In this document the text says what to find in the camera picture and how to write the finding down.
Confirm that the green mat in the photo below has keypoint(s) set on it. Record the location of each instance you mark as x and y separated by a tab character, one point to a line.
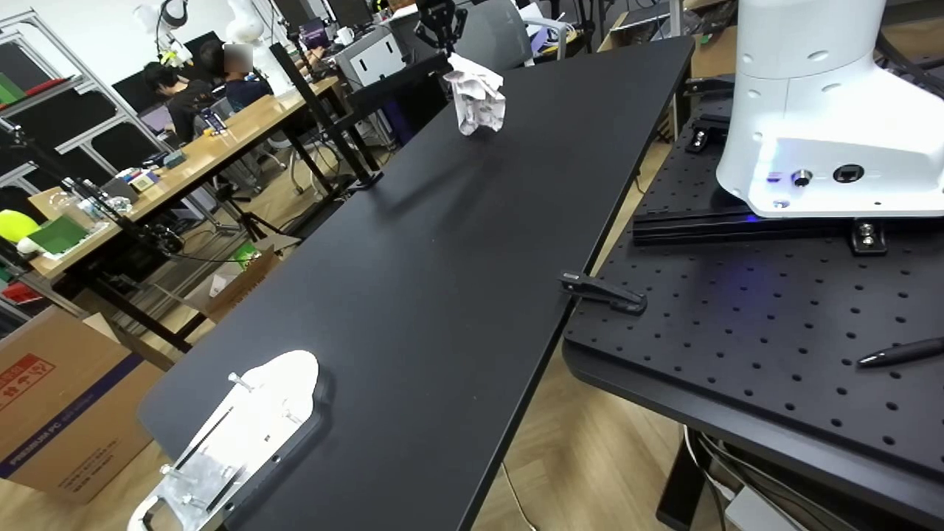
57	234

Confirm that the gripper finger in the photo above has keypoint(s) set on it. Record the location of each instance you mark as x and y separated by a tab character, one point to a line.
425	35
455	28

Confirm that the large cardboard box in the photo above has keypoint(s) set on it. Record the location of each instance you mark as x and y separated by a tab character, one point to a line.
59	405

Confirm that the white robot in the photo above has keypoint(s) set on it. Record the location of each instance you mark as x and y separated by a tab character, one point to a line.
254	40

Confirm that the silver metal plate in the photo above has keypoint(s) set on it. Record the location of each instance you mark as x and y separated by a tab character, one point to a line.
243	435

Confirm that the black bracket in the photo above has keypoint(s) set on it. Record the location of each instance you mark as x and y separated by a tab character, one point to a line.
704	133

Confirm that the black stand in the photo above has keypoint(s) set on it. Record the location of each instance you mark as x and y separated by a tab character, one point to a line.
346	110

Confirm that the long wooden table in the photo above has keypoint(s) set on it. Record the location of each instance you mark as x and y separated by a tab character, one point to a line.
199	158

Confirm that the white cloth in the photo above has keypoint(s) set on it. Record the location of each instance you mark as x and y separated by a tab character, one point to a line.
478	96

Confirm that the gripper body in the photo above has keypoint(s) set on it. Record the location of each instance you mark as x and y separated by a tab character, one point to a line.
436	7

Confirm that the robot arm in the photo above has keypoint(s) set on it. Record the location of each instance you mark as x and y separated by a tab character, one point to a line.
818	110

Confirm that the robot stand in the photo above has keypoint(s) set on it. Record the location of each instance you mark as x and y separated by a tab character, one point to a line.
767	324

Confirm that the grey computer case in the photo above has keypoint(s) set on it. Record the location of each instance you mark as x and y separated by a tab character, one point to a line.
369	57

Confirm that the person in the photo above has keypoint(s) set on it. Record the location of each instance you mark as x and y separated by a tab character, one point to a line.
240	77
188	99

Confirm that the black spring clamp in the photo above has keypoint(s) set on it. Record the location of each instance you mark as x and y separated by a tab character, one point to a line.
605	291

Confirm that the small open cardboard box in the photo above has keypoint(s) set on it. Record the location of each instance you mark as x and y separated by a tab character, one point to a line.
236	284

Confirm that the black pen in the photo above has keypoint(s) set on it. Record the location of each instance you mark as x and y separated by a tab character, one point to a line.
903	352

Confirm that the aluminium frame shelf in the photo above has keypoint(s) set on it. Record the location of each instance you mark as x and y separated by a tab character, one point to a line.
81	110

